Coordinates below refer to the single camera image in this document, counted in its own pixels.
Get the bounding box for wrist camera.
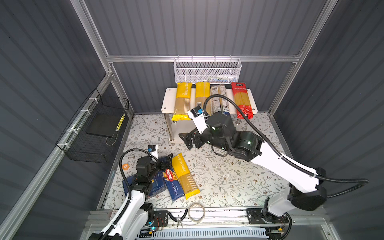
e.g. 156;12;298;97
187;106;208;134
148;145;159;159

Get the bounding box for blue Barilla pasta box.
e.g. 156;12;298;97
122;173;167;198

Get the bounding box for clear blue spaghetti bag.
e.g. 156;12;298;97
211;84;231;116

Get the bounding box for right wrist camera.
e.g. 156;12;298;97
187;106;208;134

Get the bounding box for coiled white cable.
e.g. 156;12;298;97
187;202;206;223

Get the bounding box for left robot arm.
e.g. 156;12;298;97
89;148;173;240

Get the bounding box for red spaghetti bag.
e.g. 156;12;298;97
231;83;254;120

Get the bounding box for black wire side basket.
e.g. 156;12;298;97
57;90;130;164

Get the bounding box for yellow Pastatime bag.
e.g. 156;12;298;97
172;83;193;122
195;82;211;108
172;153;201;200

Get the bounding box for orange tape roll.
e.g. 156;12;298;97
122;164;130;171

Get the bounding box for black pliers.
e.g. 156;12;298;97
168;208;189;229

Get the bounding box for blue Barilla spaghetti box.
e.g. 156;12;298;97
162;169;185;202

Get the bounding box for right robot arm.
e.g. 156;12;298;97
179;104;369;223

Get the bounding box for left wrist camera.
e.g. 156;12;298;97
148;145;159;159

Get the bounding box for white wire wall basket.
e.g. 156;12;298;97
173;57;242;84

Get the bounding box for floral table mat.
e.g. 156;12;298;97
124;114;288;209

